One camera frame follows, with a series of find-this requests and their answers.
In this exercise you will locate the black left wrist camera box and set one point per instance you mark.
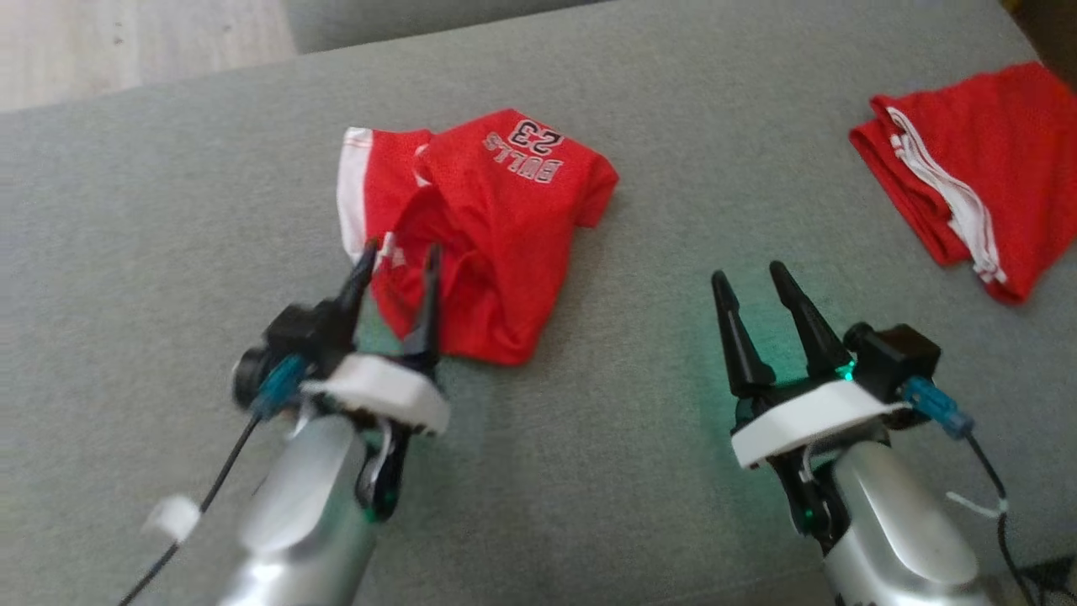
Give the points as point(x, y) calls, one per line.
point(294, 332)

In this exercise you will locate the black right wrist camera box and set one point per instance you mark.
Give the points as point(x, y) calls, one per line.
point(896, 358)

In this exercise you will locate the red basketball jersey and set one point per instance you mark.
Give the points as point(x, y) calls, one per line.
point(505, 236)

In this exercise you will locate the red jersey with white trim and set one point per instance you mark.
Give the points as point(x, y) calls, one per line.
point(993, 143)

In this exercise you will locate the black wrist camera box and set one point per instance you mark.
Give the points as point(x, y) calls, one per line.
point(896, 358)
point(294, 332)

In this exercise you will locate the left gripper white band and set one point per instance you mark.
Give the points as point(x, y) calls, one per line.
point(379, 391)

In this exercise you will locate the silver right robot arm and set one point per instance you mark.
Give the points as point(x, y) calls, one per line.
point(909, 539)

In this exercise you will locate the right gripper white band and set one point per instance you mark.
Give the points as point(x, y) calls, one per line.
point(808, 417)

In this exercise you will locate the large grey sofa seat cushion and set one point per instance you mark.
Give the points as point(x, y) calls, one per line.
point(589, 471)

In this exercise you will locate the grey sofa back cushion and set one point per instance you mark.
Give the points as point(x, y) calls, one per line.
point(421, 21)

